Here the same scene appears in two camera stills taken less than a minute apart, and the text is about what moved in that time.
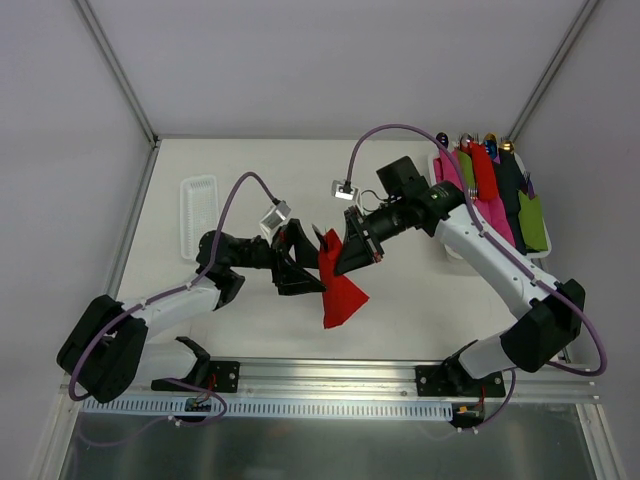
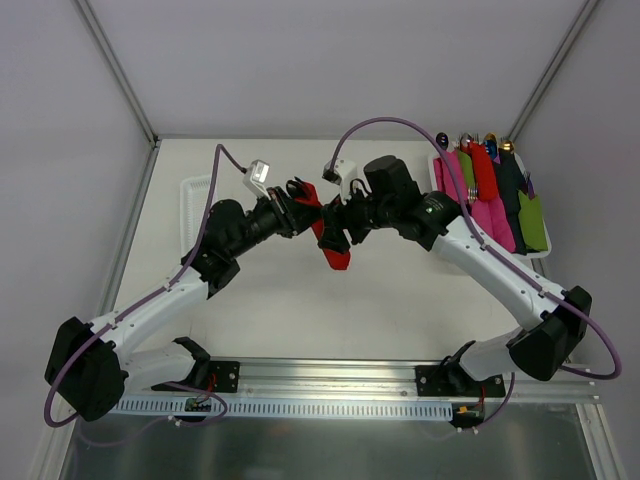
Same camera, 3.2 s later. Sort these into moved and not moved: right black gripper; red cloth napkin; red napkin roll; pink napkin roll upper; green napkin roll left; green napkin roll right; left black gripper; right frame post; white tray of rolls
Moved: red cloth napkin; left black gripper; right black gripper
Not moved: green napkin roll right; green napkin roll left; red napkin roll; pink napkin roll upper; right frame post; white tray of rolls
